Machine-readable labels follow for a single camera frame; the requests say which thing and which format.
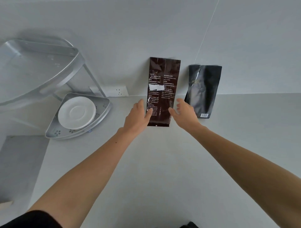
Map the person's left hand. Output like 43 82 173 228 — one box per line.
117 98 155 139

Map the person's right hand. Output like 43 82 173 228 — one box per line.
168 98 203 132

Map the black coffee bag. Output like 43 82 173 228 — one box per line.
184 65 223 120

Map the brown coffee bag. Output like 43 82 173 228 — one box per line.
145 57 182 127

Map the silver metal corner shelf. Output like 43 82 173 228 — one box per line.
0 39 113 141

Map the person's right forearm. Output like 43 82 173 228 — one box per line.
188 124 301 228

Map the person's left forearm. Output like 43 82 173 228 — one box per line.
28 128 135 228

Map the person's black shirt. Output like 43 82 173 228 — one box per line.
0 210 200 228

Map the light wooden board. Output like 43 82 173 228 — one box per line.
0 200 14 210

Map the white wall socket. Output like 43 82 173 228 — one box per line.
89 86 107 97
105 85 129 97

